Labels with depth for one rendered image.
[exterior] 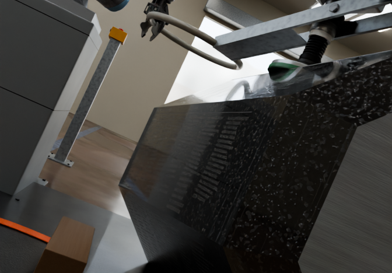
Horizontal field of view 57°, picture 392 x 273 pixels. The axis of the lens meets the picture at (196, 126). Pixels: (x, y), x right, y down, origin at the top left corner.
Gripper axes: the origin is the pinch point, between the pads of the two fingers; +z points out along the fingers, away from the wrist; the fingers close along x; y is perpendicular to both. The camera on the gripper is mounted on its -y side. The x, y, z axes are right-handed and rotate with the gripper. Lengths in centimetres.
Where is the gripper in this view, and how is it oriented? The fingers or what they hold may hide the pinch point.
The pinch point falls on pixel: (147, 37)
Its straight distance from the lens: 177.9
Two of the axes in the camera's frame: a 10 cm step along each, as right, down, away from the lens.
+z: -4.5, 8.9, 0.2
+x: 8.3, 4.3, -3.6
